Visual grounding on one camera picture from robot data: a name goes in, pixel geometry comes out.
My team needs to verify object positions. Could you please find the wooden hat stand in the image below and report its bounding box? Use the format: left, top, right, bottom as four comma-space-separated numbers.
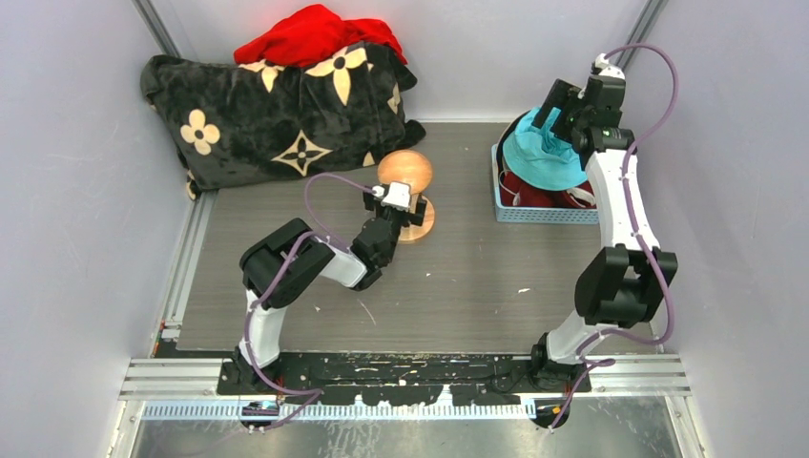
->
377, 150, 435, 243

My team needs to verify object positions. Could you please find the turquoise bucket hat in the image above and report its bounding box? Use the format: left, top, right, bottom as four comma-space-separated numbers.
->
504, 109, 587, 191

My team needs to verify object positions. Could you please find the dark red bucket hat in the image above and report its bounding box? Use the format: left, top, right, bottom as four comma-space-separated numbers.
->
498, 172, 596, 210

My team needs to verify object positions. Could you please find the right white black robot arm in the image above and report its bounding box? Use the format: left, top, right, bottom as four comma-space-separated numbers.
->
529, 75, 678, 392

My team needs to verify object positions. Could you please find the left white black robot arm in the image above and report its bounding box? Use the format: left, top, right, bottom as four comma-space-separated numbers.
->
222, 182, 433, 394

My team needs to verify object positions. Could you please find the light blue plastic basket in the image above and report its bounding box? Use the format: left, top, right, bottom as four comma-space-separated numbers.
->
490, 145, 599, 225

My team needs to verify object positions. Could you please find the black floral plush blanket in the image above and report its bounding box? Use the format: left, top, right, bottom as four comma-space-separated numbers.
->
139, 41, 425, 199

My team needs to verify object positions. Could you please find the red cloth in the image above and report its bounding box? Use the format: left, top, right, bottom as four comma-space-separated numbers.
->
233, 4, 408, 67

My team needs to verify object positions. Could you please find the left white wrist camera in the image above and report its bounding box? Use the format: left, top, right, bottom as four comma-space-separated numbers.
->
371, 181, 411, 211

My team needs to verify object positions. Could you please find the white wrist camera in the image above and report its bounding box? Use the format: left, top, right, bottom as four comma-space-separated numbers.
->
371, 181, 411, 211
591, 53, 626, 80

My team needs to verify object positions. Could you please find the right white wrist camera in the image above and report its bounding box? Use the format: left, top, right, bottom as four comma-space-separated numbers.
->
591, 53, 626, 80

